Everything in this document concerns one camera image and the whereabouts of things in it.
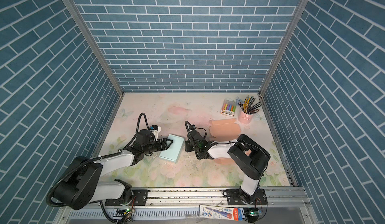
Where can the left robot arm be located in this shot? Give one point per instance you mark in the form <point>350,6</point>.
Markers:
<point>81,183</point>

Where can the pink pencil cup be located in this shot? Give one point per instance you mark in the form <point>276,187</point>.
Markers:
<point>244,118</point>

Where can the white blue red package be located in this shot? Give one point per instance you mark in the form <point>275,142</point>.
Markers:
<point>220,213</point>

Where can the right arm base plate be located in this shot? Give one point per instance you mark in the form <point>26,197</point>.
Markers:
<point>239,197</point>

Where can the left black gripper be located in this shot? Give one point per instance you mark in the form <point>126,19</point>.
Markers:
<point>164,141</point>

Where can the pink paper box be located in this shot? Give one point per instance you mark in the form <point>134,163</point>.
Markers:
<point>223,132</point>

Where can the aluminium front rail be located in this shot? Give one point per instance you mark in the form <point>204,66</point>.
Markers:
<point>273,205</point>

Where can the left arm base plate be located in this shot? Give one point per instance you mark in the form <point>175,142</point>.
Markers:
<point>136,197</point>

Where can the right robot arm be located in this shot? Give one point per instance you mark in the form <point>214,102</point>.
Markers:
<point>250,157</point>

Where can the light blue paper box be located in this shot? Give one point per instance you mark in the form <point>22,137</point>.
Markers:
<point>173,152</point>

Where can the box of coloured markers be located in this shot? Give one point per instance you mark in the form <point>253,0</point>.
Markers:
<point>228,108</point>

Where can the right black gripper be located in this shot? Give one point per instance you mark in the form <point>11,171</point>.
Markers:
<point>187,145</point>

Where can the coloured pencils bundle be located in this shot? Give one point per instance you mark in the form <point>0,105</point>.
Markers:
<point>250,106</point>

